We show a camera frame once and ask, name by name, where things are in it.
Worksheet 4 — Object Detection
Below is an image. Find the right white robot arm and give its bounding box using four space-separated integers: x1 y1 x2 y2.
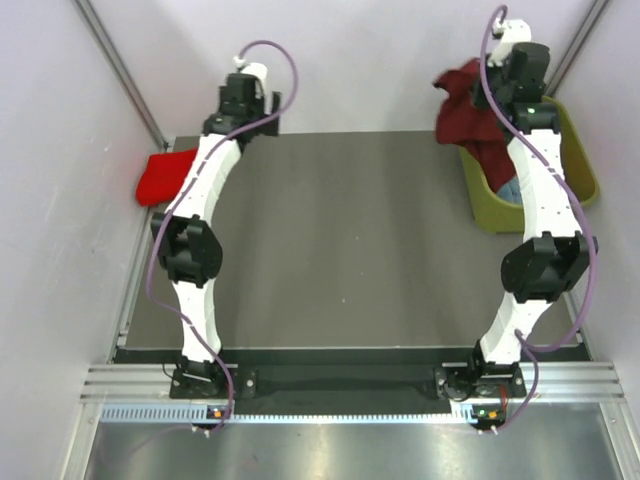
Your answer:
460 41 589 397

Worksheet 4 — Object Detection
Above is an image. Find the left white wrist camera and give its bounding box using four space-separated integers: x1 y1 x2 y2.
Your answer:
233 56 268 90

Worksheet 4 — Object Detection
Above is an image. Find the aluminium front rail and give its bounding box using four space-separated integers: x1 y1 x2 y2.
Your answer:
80 362 624 403

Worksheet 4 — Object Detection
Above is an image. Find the dark red t-shirt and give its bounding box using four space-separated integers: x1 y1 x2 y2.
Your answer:
432 58 516 193

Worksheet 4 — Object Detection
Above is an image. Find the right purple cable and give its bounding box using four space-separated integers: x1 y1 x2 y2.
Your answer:
479 4 600 435

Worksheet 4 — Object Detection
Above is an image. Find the olive green plastic bin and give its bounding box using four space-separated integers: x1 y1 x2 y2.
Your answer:
459 96 600 234

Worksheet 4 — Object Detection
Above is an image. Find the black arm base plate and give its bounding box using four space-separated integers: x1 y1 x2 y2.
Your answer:
170 364 526 402

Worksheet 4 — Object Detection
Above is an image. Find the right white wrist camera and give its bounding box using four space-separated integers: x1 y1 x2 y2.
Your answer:
486 19 532 67

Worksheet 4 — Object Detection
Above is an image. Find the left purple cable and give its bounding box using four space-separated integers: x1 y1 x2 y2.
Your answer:
145 40 300 436

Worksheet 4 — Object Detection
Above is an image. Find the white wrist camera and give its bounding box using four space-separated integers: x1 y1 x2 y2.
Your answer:
233 56 268 90
486 19 532 67

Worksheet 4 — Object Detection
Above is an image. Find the grey slotted cable duct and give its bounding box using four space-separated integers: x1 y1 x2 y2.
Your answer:
100 403 498 425

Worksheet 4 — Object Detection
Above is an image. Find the folded bright red t-shirt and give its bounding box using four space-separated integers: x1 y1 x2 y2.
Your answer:
135 148 197 207

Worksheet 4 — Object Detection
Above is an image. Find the purple cable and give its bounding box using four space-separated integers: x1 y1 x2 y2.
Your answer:
145 40 300 436
479 4 600 435

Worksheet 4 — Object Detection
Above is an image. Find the light blue garment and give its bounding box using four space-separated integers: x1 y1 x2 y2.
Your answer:
496 177 522 205

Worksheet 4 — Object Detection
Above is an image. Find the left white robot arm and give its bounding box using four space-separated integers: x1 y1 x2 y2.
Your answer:
150 63 281 399

